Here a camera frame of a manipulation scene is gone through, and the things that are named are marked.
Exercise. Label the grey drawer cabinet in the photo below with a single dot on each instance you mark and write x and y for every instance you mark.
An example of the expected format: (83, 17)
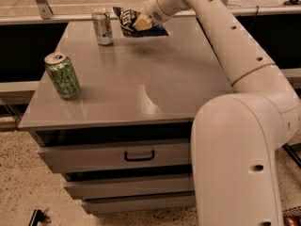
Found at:
(137, 89)

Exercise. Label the bottom grey drawer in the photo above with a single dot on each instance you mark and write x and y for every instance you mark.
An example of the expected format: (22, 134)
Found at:
(139, 203)

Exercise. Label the wire basket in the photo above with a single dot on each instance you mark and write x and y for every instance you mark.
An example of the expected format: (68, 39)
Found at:
(292, 216)

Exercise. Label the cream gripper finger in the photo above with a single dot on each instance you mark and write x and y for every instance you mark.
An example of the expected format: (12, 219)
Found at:
(143, 22)

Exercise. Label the green soda can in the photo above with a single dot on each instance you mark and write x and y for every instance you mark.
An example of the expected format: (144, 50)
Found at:
(61, 72)

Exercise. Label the middle grey drawer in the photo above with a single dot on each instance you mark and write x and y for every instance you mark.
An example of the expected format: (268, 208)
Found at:
(128, 187)

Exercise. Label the small black floor object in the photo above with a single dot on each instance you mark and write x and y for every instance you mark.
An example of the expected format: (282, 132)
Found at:
(39, 216)

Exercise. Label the horizontal metal rail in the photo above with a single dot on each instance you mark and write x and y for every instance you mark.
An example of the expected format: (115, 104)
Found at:
(65, 18)

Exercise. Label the white 7up can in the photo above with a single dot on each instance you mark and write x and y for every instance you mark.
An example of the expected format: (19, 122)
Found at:
(102, 27)

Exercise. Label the grey drawer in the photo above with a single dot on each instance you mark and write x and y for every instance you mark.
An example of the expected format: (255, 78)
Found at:
(109, 156)
(139, 203)
(128, 187)

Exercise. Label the black metal pole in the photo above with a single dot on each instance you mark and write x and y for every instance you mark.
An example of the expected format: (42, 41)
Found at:
(293, 155)

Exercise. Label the top grey drawer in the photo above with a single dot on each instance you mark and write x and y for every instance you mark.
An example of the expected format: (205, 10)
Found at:
(109, 156)

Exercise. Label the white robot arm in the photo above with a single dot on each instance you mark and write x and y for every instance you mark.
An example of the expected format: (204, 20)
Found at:
(235, 136)

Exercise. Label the blue chip bag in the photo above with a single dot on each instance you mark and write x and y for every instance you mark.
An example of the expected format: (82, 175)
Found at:
(127, 18)

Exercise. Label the left metal frame post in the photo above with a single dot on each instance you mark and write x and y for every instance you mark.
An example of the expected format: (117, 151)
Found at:
(44, 9)

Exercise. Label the black drawer handle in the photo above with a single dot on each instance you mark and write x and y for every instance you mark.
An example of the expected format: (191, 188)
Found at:
(139, 157)

